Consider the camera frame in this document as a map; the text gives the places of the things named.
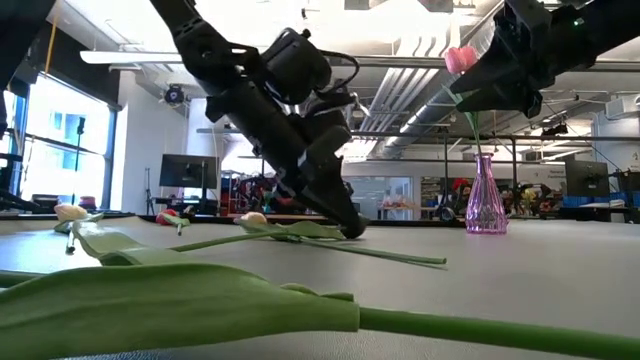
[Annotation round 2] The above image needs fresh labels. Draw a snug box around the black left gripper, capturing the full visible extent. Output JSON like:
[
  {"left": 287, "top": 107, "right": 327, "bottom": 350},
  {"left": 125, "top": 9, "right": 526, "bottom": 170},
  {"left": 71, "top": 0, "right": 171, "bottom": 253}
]
[{"left": 205, "top": 82, "right": 369, "bottom": 240}]

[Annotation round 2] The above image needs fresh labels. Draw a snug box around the white round column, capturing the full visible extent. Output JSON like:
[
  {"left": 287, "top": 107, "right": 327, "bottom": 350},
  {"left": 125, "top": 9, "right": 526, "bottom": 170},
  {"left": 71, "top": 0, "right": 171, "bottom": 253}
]
[{"left": 186, "top": 98, "right": 224, "bottom": 157}]

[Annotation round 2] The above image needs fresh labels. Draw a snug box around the yellow flower bouquet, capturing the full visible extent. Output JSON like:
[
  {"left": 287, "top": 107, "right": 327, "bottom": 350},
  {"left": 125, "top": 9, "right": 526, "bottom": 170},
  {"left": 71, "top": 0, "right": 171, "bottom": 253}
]
[{"left": 518, "top": 186, "right": 540, "bottom": 207}]

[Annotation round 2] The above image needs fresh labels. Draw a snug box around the black round ceiling fixture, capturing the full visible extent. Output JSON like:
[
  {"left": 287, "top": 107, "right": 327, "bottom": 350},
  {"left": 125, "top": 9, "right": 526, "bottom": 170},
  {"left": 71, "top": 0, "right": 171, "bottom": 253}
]
[{"left": 163, "top": 83, "right": 186, "bottom": 106}]

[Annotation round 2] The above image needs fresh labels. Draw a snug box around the blue storage bin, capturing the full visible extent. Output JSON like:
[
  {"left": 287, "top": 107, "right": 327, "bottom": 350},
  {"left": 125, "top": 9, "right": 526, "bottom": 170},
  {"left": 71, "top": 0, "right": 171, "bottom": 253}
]
[{"left": 562, "top": 192, "right": 640, "bottom": 209}]

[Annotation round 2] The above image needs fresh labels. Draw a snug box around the black computer monitor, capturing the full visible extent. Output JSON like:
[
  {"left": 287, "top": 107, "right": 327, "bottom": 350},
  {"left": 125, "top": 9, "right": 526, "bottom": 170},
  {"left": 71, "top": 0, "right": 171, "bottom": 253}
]
[
  {"left": 564, "top": 159, "right": 612, "bottom": 198},
  {"left": 158, "top": 153, "right": 220, "bottom": 216}
]

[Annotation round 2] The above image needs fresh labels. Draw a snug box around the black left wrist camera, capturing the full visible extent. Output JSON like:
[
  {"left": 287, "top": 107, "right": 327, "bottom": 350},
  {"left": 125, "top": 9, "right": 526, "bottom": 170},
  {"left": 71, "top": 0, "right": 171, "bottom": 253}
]
[{"left": 260, "top": 27, "right": 335, "bottom": 107}]

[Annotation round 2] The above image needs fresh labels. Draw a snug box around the pink artificial tulip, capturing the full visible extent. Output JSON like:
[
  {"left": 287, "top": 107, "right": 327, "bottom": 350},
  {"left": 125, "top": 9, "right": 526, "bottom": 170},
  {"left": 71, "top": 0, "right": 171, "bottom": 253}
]
[{"left": 441, "top": 44, "right": 485, "bottom": 159}]

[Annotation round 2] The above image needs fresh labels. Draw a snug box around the grey overhead frame beam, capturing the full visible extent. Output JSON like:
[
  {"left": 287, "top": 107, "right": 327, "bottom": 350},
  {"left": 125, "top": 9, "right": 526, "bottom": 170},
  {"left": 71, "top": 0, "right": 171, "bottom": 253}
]
[{"left": 79, "top": 49, "right": 640, "bottom": 71}]

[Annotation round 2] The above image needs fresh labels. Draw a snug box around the purple glass vase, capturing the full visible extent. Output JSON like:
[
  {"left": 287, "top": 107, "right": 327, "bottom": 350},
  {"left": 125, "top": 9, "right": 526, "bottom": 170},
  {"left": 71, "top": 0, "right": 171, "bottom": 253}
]
[{"left": 464, "top": 152, "right": 510, "bottom": 235}]

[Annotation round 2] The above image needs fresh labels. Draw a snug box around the black light stand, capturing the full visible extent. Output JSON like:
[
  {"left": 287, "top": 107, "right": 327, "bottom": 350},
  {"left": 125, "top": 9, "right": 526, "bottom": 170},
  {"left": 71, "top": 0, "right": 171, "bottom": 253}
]
[{"left": 71, "top": 117, "right": 87, "bottom": 207}]

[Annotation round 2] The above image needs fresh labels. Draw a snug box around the black background rig frame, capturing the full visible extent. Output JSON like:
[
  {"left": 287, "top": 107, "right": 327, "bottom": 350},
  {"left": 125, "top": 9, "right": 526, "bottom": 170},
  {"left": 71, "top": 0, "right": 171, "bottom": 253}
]
[{"left": 196, "top": 127, "right": 640, "bottom": 221}]

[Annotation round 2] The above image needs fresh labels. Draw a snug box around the silver ventilation duct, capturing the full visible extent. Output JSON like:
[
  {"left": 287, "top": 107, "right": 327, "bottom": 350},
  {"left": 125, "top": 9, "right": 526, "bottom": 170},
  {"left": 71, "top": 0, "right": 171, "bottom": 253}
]
[{"left": 372, "top": 0, "right": 506, "bottom": 161}]

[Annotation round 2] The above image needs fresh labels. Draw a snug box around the black thin tripod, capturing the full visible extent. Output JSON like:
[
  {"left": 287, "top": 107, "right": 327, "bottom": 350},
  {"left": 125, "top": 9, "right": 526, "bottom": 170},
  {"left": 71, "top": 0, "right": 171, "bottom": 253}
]
[{"left": 143, "top": 167, "right": 157, "bottom": 216}]

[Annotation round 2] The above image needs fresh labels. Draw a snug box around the peach artificial tulip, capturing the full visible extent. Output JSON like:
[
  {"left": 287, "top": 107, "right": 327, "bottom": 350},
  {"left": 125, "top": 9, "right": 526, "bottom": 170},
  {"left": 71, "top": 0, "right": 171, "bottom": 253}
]
[{"left": 231, "top": 210, "right": 449, "bottom": 271}]

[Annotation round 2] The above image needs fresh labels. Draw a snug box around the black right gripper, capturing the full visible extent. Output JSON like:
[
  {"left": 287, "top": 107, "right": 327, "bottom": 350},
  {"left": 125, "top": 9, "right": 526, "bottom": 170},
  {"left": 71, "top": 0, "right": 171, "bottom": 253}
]
[{"left": 449, "top": 0, "right": 601, "bottom": 119}]

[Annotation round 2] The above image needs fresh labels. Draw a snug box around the cream artificial tulip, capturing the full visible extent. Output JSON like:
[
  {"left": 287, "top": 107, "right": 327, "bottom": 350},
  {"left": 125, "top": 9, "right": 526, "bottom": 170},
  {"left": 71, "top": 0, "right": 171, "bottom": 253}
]
[{"left": 52, "top": 203, "right": 106, "bottom": 256}]

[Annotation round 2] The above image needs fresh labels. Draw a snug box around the red artificial tulip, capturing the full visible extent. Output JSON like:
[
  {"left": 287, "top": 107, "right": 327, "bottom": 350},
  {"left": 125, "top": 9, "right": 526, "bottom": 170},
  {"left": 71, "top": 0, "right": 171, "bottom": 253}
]
[{"left": 155, "top": 208, "right": 193, "bottom": 238}]

